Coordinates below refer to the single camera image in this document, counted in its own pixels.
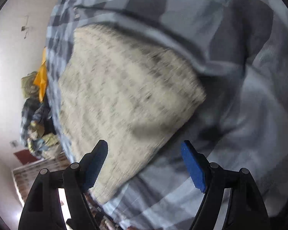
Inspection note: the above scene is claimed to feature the beige box fan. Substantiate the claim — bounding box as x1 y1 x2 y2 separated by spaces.
21 71 39 99

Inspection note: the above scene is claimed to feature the metal wall bracket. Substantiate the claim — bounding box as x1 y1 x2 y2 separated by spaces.
21 15 31 39

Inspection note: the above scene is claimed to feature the cream plaid tweed shirt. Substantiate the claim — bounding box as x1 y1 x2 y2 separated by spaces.
59 24 205 204

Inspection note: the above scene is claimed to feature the blue checkered bed sheet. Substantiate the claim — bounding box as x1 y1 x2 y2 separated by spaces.
46 0 288 229

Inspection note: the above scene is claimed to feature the yellow plastic bag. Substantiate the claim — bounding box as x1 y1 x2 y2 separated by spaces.
33 47 48 103

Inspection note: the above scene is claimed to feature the pile of mixed clothes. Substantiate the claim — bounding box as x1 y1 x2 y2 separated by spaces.
20 97 62 159

